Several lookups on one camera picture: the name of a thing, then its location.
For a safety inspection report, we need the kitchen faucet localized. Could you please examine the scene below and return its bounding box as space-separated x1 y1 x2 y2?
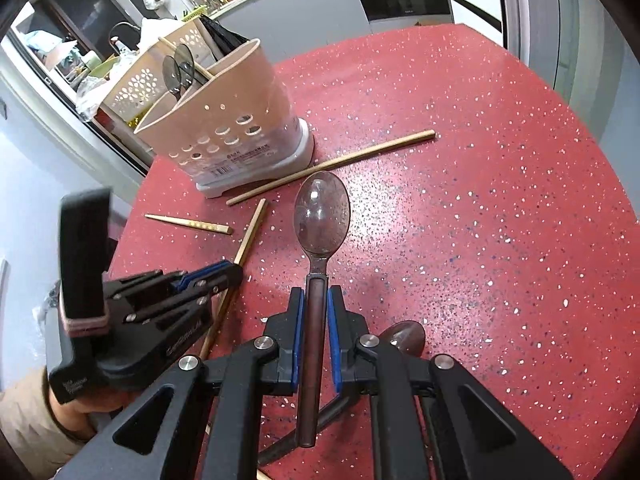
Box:
108 21 141 53

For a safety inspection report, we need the white perforated storage cart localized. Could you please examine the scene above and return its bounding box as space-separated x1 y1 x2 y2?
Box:
100 22 221 126

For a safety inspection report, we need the beige utensil holder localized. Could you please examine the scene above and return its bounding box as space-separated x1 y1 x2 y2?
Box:
132 37 316 198

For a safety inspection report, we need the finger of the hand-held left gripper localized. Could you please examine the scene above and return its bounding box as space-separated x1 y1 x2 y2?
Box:
105 270 201 306
125 262 244 326

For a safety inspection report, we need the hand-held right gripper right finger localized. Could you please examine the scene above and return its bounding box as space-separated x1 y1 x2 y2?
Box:
327 285 573 480

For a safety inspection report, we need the black garment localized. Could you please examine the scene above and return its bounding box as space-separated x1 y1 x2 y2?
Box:
199 14 251 48

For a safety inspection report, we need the person's left forearm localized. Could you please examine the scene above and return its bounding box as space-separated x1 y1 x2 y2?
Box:
0 367 98 477

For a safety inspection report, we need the dark translucent plastic spoon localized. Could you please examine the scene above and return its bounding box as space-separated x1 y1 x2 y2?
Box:
293 171 351 448
172 43 196 93
256 320 427 467
161 55 182 98

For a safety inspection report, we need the person's left hand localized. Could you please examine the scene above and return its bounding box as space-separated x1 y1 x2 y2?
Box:
67 386 143 433

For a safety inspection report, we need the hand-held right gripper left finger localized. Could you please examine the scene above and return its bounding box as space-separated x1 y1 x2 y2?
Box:
55 287 306 480

